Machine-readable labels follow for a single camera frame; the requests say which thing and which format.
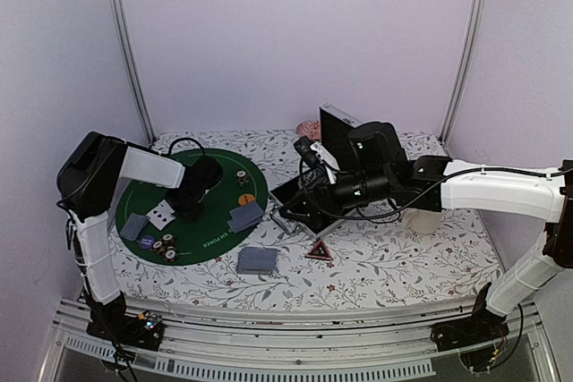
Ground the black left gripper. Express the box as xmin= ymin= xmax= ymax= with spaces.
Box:
xmin=165 ymin=187 xmax=207 ymax=223

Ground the face-up spades card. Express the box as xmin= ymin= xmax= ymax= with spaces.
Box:
xmin=146 ymin=200 xmax=175 ymax=231

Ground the black red triangle token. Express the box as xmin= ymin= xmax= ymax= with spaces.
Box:
xmin=305 ymin=240 xmax=332 ymax=261

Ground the green and red chip stack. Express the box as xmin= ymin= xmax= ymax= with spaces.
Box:
xmin=151 ymin=233 xmax=178 ymax=262

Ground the dealt playing card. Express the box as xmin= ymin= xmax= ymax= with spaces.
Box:
xmin=119 ymin=213 xmax=149 ymax=242
xmin=227 ymin=219 xmax=258 ymax=233

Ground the orange big blind button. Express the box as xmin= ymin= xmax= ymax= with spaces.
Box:
xmin=238 ymin=193 xmax=256 ymax=207

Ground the single playing card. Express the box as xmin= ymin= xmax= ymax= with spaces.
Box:
xmin=229 ymin=201 xmax=264 ymax=225

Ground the small green chip stack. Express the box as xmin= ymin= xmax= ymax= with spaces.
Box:
xmin=235 ymin=170 xmax=251 ymax=187

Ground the blue playing card deck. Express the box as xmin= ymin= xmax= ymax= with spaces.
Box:
xmin=236 ymin=247 xmax=279 ymax=275

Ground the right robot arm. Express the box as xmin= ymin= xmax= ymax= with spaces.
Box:
xmin=279 ymin=122 xmax=572 ymax=343

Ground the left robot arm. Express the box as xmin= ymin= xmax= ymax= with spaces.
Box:
xmin=56 ymin=132 xmax=223 ymax=341

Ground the aluminium poker chip case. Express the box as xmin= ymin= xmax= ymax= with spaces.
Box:
xmin=267 ymin=103 xmax=387 ymax=240

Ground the green round poker mat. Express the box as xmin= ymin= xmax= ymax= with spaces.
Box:
xmin=119 ymin=149 xmax=269 ymax=266

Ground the patterned ceramic bowl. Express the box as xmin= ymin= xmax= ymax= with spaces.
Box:
xmin=296 ymin=121 xmax=321 ymax=141

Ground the white ribbed mug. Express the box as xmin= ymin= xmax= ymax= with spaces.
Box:
xmin=404 ymin=211 xmax=442 ymax=234

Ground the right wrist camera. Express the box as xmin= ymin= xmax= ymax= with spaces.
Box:
xmin=294 ymin=137 xmax=340 ymax=184

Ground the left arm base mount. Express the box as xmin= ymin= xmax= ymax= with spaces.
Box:
xmin=86 ymin=306 xmax=165 ymax=352

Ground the aluminium front rail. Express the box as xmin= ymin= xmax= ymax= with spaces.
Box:
xmin=38 ymin=298 xmax=560 ymax=381

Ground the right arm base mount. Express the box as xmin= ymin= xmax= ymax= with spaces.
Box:
xmin=430 ymin=310 xmax=509 ymax=372

